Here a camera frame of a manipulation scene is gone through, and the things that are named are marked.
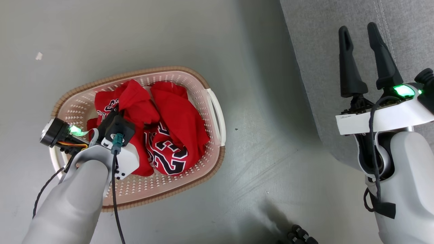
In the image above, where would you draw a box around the black cable with teal connector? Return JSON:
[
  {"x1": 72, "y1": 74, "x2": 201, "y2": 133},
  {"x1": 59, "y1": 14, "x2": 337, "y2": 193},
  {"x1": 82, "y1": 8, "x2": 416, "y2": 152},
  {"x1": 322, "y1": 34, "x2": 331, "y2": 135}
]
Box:
[{"x1": 110, "y1": 133, "x2": 126, "y2": 244}]

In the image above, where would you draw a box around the red basketball jersey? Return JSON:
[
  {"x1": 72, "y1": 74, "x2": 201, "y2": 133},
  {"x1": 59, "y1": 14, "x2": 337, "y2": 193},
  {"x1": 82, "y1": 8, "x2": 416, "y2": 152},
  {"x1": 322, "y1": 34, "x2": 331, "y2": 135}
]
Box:
[{"x1": 86, "y1": 79, "x2": 211, "y2": 177}]

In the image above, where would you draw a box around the beige plastic laundry basket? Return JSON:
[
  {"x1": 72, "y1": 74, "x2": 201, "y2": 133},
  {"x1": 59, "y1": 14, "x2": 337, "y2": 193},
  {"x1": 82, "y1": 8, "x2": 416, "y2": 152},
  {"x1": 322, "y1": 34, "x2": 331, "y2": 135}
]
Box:
[{"x1": 49, "y1": 66, "x2": 226, "y2": 213}]

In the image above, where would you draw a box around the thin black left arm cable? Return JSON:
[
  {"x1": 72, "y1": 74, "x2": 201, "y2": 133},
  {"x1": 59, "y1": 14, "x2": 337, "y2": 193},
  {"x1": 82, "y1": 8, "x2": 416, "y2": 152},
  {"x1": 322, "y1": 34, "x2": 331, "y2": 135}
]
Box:
[{"x1": 33, "y1": 166, "x2": 65, "y2": 219}]

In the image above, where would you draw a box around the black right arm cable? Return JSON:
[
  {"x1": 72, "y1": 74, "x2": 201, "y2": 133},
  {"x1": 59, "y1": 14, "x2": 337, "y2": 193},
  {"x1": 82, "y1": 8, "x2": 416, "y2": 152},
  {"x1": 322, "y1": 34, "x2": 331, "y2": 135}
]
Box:
[{"x1": 363, "y1": 96, "x2": 396, "y2": 219}]

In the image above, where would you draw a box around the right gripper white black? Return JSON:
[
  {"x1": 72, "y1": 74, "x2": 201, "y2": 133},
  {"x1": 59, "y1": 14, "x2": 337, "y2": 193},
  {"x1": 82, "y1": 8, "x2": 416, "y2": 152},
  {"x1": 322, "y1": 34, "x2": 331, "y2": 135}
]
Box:
[{"x1": 336, "y1": 22, "x2": 434, "y2": 136}]

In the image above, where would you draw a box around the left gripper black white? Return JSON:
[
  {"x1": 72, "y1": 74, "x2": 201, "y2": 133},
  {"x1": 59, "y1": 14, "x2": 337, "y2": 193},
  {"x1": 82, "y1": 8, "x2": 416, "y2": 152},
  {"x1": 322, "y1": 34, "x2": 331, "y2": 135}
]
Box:
[{"x1": 40, "y1": 105, "x2": 140, "y2": 181}]

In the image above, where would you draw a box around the grey fabric sofa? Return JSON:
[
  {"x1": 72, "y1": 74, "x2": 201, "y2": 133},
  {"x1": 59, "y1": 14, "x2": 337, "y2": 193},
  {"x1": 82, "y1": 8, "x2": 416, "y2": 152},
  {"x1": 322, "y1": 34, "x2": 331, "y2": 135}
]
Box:
[{"x1": 280, "y1": 0, "x2": 434, "y2": 171}]

